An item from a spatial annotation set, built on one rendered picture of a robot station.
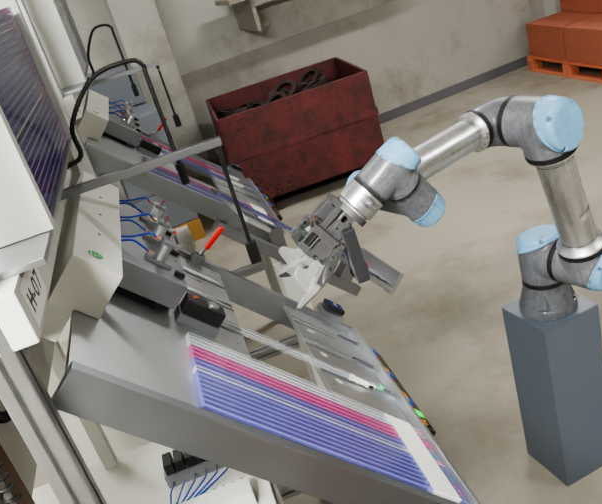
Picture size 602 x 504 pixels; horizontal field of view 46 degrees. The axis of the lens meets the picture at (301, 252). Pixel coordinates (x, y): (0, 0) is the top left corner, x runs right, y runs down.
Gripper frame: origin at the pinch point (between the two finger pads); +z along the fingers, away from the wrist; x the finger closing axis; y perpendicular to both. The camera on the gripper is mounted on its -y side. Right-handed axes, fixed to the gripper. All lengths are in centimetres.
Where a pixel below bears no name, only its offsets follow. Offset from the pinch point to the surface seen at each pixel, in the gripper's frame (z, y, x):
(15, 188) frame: 5, 52, 27
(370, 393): 5.9, -27.4, 2.7
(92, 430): 60, 1, -28
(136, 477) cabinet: 61, -12, -21
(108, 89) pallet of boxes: 31, 18, -354
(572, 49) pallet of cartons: -215, -225, -368
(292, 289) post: 9, -26, -54
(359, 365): 5.2, -29.3, -9.7
